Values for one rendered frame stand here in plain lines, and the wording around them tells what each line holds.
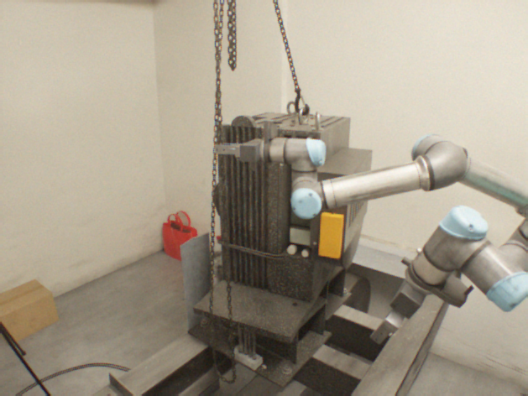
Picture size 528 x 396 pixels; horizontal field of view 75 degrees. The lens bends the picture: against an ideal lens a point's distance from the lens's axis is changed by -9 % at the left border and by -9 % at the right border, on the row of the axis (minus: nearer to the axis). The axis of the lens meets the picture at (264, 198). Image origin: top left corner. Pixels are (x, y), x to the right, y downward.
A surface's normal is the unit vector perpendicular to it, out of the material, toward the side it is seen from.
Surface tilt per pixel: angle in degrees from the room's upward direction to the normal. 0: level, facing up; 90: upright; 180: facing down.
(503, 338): 90
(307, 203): 90
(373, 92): 90
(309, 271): 90
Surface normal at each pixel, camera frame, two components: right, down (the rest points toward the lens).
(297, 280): -0.43, 0.30
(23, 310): 0.82, 0.19
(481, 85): -0.61, 0.26
